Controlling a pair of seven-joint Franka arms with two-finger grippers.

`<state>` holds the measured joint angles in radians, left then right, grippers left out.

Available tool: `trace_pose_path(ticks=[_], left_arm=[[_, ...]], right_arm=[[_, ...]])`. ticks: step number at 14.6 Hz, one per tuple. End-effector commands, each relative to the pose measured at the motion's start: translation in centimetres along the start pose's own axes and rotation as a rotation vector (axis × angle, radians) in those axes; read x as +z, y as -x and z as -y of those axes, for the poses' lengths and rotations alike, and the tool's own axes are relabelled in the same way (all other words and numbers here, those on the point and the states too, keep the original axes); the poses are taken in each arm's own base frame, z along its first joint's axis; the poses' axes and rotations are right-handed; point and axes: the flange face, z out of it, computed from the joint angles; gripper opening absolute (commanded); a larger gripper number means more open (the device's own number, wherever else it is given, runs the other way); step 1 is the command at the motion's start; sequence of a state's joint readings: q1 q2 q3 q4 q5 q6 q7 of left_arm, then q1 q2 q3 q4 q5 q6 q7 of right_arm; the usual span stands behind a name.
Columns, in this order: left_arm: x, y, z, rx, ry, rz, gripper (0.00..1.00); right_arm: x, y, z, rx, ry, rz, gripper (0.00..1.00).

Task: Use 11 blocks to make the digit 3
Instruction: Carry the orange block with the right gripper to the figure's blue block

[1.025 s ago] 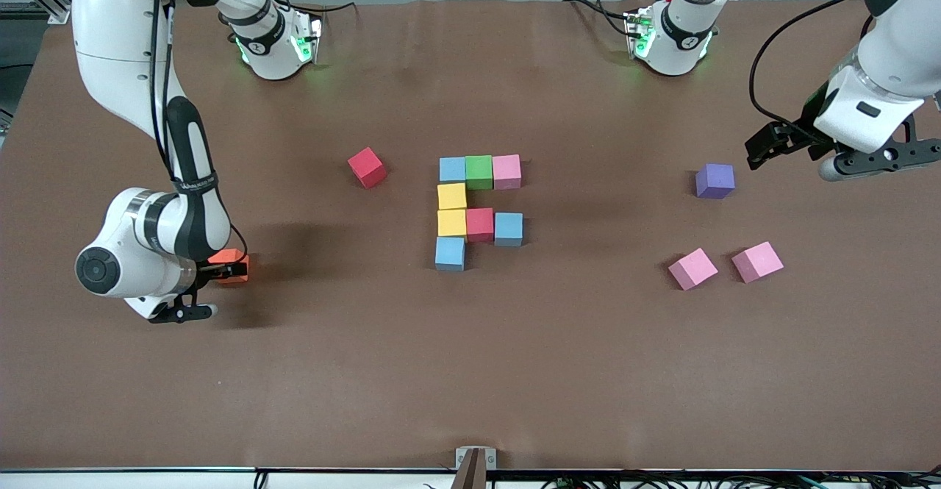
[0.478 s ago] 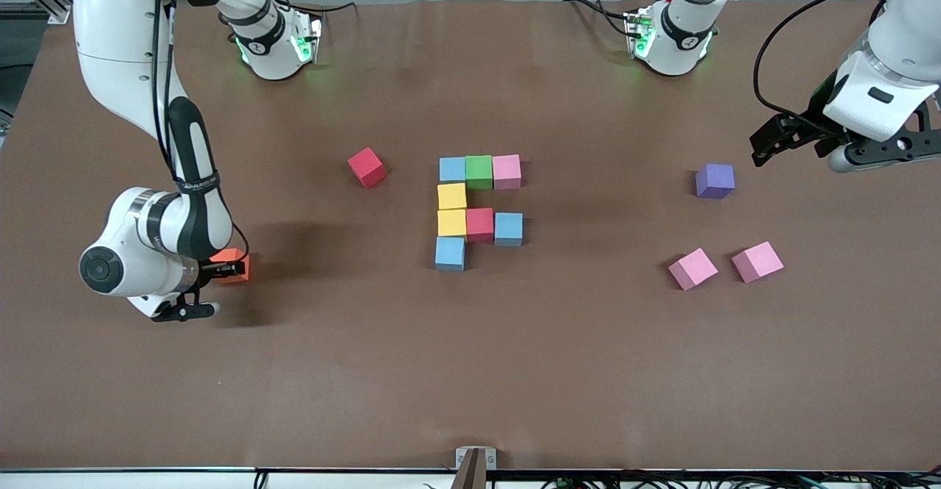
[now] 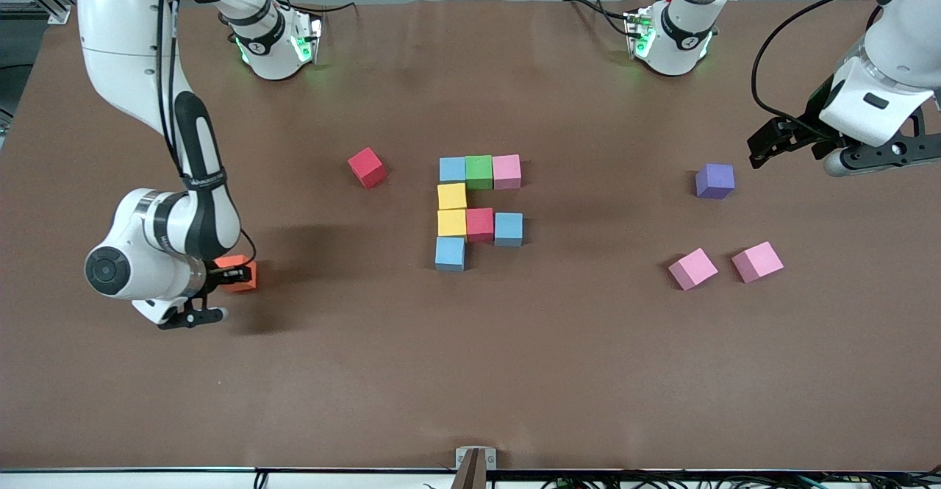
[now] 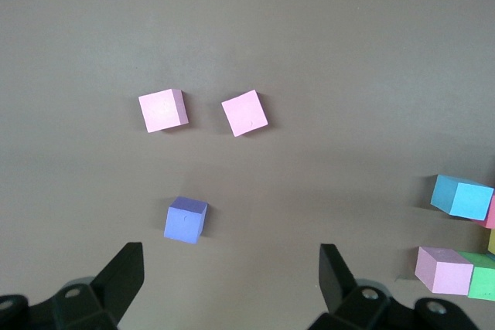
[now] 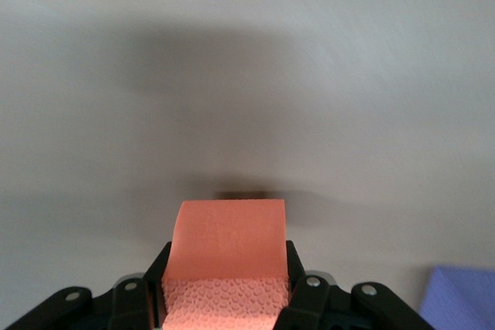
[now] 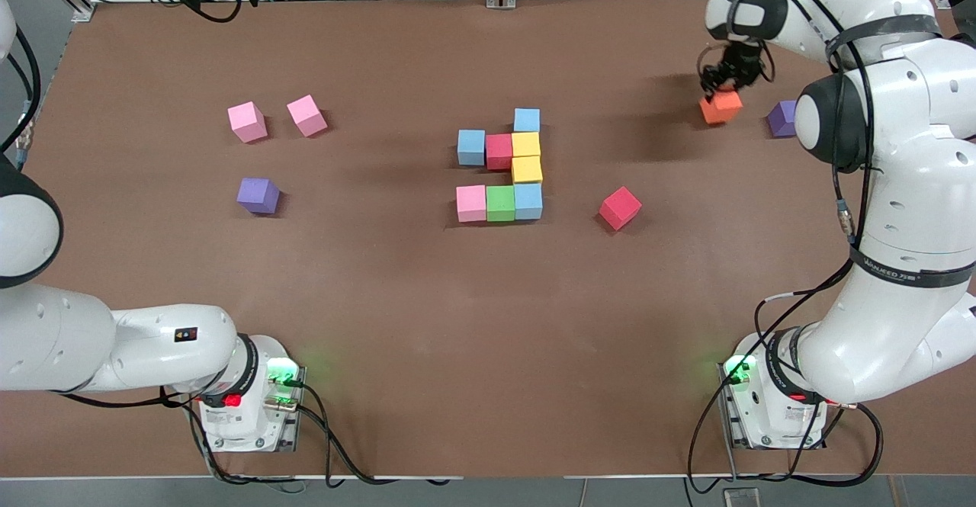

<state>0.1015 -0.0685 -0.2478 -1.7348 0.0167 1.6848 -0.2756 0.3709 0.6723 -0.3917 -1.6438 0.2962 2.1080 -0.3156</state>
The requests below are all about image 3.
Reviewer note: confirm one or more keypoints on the pink foam cube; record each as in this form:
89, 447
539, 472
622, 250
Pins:
757, 261
506, 171
692, 268

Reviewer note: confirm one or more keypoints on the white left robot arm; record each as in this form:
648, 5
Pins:
673, 51

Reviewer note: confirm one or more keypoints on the brown table mat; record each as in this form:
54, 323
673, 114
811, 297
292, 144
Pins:
470, 386

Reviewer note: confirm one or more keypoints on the orange foam cube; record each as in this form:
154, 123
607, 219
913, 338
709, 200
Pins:
237, 261

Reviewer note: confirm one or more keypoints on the green foam cube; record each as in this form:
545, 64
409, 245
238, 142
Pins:
479, 171

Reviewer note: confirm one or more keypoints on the purple foam cube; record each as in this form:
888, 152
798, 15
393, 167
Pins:
714, 180

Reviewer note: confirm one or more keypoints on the red foam cube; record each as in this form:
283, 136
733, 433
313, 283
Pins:
366, 167
480, 224

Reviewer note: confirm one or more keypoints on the blue foam cube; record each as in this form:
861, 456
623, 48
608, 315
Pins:
452, 169
509, 228
450, 252

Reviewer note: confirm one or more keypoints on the yellow foam cube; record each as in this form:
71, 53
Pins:
451, 222
452, 196

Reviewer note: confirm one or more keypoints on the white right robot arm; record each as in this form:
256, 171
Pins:
125, 48

